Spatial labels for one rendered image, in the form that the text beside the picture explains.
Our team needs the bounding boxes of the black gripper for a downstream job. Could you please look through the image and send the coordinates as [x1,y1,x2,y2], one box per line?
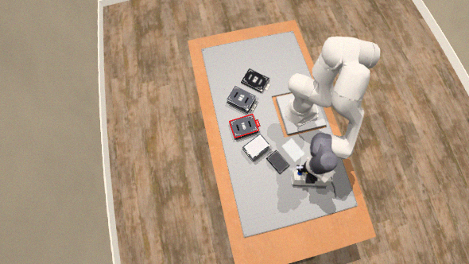
[297,162,311,174]

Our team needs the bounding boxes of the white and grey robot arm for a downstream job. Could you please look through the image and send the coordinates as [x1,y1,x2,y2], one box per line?
[285,37,380,184]

